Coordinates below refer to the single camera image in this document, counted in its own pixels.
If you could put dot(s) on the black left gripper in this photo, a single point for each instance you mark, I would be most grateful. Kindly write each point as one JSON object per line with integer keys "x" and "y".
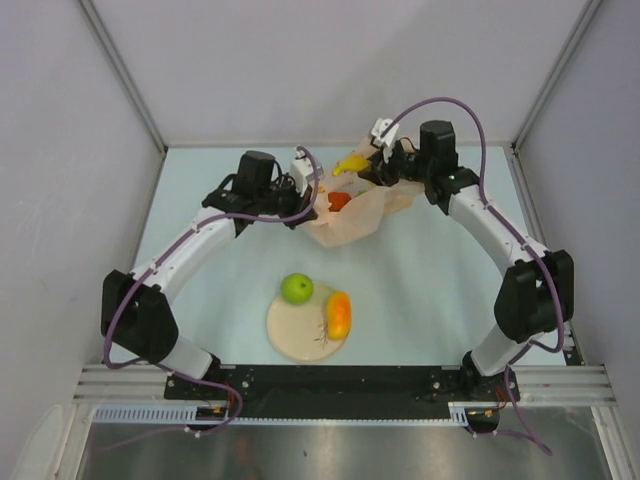
{"x": 298, "y": 203}

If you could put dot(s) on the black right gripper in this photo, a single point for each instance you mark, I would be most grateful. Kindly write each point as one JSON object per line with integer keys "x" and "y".
{"x": 381, "y": 172}

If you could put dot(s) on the yellow fake banana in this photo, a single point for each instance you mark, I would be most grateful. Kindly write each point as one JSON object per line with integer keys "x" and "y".
{"x": 351, "y": 164}

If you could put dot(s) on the translucent peach plastic bag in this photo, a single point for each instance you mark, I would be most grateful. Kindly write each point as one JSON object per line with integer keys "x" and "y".
{"x": 363, "y": 215}

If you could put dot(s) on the green fake apple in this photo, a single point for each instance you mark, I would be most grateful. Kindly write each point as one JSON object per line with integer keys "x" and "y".
{"x": 296, "y": 288}

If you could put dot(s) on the orange yellow fake mango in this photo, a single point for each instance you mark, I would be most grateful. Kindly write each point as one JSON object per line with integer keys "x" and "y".
{"x": 338, "y": 315}

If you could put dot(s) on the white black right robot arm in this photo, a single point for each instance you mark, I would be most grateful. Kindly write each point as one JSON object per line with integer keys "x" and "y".
{"x": 537, "y": 293}

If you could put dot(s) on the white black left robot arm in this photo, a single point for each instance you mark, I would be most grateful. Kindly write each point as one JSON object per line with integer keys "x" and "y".
{"x": 136, "y": 307}

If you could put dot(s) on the round cream green plate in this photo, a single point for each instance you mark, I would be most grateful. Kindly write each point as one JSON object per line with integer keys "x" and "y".
{"x": 298, "y": 332}

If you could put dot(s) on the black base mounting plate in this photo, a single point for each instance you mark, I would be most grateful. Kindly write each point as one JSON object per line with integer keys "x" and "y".
{"x": 345, "y": 389}

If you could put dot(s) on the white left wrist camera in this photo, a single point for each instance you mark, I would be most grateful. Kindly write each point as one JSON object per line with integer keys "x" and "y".
{"x": 305, "y": 170}

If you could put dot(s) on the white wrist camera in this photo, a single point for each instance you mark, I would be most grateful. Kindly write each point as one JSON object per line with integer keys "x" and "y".
{"x": 383, "y": 133}
{"x": 305, "y": 170}

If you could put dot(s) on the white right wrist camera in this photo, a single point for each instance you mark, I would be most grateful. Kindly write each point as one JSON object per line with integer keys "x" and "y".
{"x": 383, "y": 133}

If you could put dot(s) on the aluminium frame rail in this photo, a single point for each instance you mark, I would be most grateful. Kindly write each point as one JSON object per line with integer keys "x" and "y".
{"x": 533, "y": 385}

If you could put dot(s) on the white slotted cable duct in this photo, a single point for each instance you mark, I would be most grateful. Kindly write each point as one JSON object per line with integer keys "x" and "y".
{"x": 201, "y": 415}

